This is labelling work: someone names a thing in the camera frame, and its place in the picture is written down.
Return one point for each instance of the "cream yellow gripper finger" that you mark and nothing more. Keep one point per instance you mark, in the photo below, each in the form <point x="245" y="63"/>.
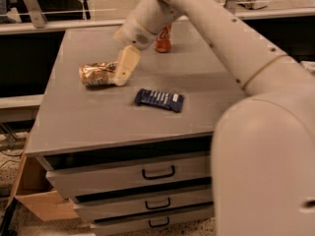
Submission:
<point x="127" y="61"/>

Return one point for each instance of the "gold orange soda can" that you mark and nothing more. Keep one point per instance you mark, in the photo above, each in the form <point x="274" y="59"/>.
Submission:
<point x="98" y="74"/>

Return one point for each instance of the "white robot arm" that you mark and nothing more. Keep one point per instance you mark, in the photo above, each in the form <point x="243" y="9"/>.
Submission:
<point x="263" y="148"/>

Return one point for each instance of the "red cola can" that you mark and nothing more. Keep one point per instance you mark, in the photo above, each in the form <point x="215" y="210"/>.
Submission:
<point x="162" y="42"/>

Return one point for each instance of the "blue snack bar wrapper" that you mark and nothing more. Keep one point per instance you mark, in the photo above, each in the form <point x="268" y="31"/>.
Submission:
<point x="159" y="99"/>

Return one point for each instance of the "grey drawer cabinet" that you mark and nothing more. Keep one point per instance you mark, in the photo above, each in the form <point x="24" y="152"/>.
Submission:
<point x="78" y="126"/>

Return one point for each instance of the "top grey drawer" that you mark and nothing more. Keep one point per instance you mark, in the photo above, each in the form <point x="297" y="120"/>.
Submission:
<point x="89" y="182"/>

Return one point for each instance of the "grey drawer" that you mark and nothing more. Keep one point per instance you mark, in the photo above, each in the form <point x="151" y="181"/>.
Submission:
<point x="155" y="221"/>
<point x="89" y="182"/>
<point x="143" y="203"/>

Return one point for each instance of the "middle grey drawer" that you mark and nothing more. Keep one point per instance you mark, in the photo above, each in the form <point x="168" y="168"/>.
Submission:
<point x="143" y="203"/>

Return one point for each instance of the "brown cardboard box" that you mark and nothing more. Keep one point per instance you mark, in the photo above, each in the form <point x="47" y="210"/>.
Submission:
<point x="32" y="190"/>

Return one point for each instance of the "bottom grey drawer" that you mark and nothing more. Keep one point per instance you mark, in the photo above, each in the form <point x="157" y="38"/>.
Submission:
<point x="155" y="221"/>

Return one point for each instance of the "grey metal railing frame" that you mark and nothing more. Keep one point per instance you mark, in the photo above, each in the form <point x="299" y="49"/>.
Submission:
<point x="35" y="13"/>

